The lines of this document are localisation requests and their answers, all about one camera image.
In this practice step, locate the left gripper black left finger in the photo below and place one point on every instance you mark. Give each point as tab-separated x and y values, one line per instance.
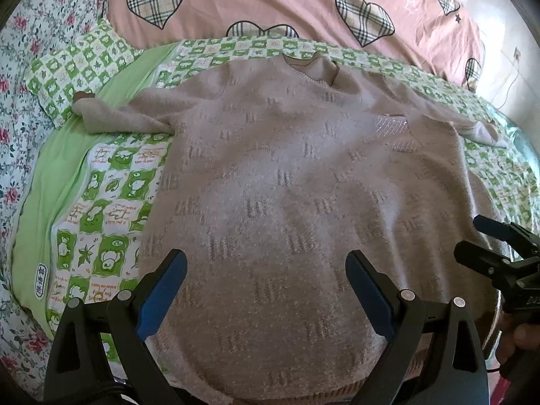
99	355

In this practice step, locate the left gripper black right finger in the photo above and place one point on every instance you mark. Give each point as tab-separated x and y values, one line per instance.
433	352

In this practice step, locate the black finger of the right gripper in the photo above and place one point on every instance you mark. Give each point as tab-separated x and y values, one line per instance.
497	230
485	262

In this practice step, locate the taupe knit sweater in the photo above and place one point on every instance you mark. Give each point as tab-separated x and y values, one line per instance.
278	168

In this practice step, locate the right hand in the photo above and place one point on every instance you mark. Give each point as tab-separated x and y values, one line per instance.
516	334

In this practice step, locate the green checkered frog quilt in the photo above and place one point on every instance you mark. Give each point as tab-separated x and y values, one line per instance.
82	224

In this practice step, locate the pink heart-patterned duvet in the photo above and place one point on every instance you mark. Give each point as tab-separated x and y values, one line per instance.
438	36

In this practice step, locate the green checkered pillow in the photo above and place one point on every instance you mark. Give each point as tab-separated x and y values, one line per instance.
86	64

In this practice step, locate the white floral bed sheet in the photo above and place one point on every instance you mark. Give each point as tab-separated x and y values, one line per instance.
32	29

